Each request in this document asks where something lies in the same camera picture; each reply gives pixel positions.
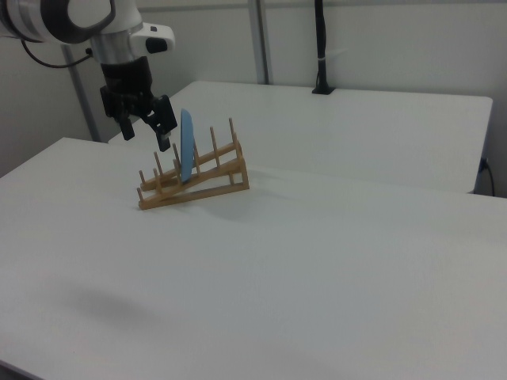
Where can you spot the black pole with white tape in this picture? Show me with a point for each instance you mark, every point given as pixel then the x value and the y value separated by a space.
pixel 321 47

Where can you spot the wooden plate rack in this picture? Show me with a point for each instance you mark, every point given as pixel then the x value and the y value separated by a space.
pixel 206 180

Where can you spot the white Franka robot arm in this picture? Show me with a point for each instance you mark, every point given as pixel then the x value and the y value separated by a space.
pixel 119 23

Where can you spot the blue round plate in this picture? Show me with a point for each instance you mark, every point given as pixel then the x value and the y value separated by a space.
pixel 186 146

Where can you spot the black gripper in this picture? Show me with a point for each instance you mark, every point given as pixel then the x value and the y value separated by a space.
pixel 126 81

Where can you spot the grey wall post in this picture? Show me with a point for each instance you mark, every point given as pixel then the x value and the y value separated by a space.
pixel 262 39
pixel 81 99

